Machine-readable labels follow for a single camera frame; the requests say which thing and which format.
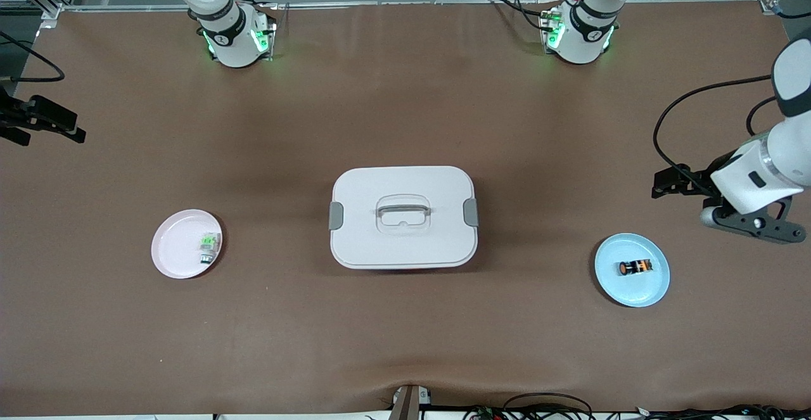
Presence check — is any grey camera stand post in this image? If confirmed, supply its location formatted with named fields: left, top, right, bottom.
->
left=390, top=384, right=433, bottom=420

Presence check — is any tangled cable bundle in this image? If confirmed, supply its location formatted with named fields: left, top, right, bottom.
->
left=634, top=403, right=811, bottom=420

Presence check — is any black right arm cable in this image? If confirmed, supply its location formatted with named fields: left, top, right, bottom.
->
left=0, top=30, right=65, bottom=83

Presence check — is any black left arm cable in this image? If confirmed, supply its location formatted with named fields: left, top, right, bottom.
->
left=653, top=75, right=783, bottom=194

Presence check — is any white lidded storage box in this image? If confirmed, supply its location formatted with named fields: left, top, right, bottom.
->
left=328, top=165, right=480, bottom=270

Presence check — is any light blue round plate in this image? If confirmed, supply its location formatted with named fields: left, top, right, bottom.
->
left=594, top=232, right=671, bottom=309

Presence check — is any pink round plate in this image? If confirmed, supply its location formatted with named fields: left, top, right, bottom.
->
left=151, top=208, right=224, bottom=280

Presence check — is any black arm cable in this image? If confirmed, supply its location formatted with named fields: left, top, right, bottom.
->
left=0, top=30, right=65, bottom=83
left=653, top=75, right=783, bottom=194

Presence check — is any black looped cable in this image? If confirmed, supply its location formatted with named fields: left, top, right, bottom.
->
left=502, top=393, right=594, bottom=420

